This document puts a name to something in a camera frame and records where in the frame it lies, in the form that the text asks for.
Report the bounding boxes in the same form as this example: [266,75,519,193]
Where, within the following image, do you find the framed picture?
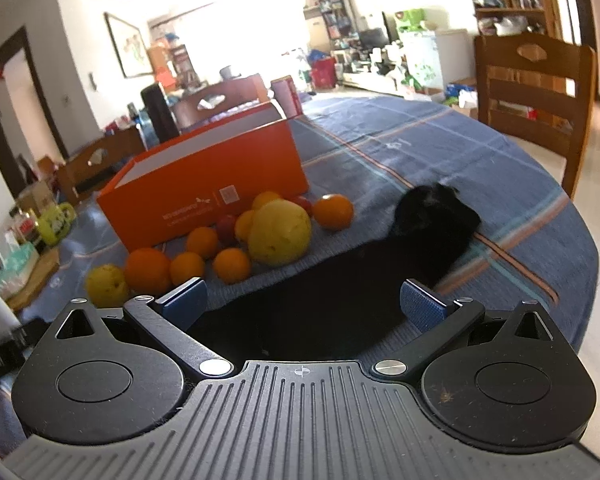
[104,12,154,78]

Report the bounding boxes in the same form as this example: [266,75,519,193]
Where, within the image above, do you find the pink cup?
[271,76,303,118]

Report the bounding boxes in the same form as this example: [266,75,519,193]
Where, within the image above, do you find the black cylinder speaker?
[140,82,180,144]

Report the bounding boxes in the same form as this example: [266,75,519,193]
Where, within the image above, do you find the wooden chair far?
[171,74,270,133]

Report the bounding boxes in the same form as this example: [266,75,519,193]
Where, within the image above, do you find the wooden chair left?
[57,126,146,206]

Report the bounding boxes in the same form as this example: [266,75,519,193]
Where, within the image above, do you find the wooden chair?
[475,32,597,197]
[171,74,270,133]
[57,126,146,206]

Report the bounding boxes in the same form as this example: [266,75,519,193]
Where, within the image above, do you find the large yellow pomelo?
[247,200,312,266]

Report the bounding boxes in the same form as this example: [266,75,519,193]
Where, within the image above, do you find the red tomato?
[215,214,237,247]
[290,196,312,217]

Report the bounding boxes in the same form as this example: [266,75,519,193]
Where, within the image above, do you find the orange cardboard box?
[97,101,309,252]

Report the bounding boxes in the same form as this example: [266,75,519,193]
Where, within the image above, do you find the large orange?
[123,248,172,296]

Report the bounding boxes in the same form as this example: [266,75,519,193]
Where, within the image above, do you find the tissue pack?
[0,243,38,300]

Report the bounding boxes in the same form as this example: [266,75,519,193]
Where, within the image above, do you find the green mug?
[36,202,76,247]

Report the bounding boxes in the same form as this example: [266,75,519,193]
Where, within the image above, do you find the black cloth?
[388,183,481,259]

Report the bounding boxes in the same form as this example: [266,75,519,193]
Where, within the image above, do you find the small yellow fruit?
[85,263,130,308]

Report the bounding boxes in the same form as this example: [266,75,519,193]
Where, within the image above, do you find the wooden chair right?
[475,32,597,197]

